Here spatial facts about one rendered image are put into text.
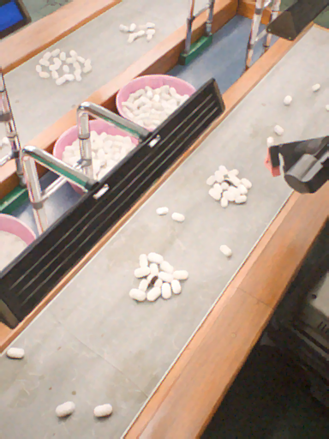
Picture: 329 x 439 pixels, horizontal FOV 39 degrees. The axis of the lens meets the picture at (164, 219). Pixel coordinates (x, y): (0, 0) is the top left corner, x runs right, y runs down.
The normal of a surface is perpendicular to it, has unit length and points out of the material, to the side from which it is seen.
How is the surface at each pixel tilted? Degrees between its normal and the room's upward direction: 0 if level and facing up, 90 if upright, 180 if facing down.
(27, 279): 58
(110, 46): 0
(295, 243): 0
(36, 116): 0
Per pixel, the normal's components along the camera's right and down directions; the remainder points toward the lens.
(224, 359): 0.06, -0.61
